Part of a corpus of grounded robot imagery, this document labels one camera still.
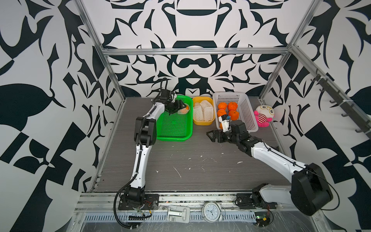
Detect white foam net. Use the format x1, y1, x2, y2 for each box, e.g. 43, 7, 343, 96
203, 106, 214, 121
200, 100, 213, 108
193, 105, 204, 121

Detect white perforated plastic basket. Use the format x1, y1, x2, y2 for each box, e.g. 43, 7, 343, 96
213, 92, 259, 132

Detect orange being unwrapped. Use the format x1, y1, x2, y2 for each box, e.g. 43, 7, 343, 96
217, 102, 228, 111

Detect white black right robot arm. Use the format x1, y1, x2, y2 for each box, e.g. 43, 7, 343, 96
206, 120, 339, 216

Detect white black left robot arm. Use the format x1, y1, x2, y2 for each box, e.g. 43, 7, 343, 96
113, 80, 187, 230

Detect yellow plastic tub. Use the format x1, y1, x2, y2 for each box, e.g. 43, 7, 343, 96
192, 96, 215, 126

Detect green plastic basket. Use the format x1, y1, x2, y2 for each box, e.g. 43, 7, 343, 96
157, 96, 193, 142

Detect pink white plush doll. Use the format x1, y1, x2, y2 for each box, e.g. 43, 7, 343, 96
254, 105, 275, 128

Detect white analog clock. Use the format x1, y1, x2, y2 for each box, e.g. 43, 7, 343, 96
202, 202, 222, 223

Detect white rectangular device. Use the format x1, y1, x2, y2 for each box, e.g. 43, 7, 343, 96
167, 206, 190, 223

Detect small circuit board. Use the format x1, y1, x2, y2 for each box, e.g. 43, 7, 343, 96
254, 212, 272, 228

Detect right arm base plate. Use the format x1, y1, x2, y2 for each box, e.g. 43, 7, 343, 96
234, 193, 277, 209

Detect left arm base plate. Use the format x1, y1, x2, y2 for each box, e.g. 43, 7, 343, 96
118, 194, 159, 210

